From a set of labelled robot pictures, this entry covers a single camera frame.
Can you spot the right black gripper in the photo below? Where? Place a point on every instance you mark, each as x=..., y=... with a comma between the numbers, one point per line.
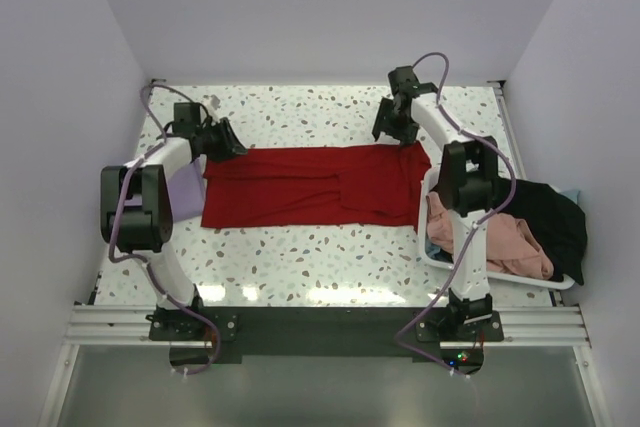
x=382, y=124

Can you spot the pink t shirt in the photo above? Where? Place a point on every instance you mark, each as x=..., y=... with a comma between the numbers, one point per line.
x=511, y=247

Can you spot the black t shirt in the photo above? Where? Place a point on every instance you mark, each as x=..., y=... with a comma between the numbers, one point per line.
x=557, y=223

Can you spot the red t shirt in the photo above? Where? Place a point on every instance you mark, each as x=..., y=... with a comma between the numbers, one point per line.
x=376, y=185

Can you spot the folded lavender t shirt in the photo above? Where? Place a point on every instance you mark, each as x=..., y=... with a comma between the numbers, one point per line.
x=187, y=192

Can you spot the aluminium frame rail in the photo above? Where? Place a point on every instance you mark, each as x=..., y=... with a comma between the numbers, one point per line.
x=543, y=327

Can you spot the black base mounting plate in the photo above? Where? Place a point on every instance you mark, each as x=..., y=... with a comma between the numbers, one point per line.
x=228, y=335

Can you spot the light blue garment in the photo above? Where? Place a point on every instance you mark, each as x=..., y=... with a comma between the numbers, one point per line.
x=573, y=195

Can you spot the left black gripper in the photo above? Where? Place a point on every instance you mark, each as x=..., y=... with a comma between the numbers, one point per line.
x=230, y=145

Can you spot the white laundry basket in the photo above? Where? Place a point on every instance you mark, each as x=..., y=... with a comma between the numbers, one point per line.
x=473, y=253

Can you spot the dark blue garment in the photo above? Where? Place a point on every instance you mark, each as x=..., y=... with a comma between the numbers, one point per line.
x=436, y=253

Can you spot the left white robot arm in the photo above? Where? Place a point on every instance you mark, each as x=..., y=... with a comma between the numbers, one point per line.
x=149, y=246

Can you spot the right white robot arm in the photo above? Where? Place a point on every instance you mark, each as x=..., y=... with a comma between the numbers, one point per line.
x=466, y=180

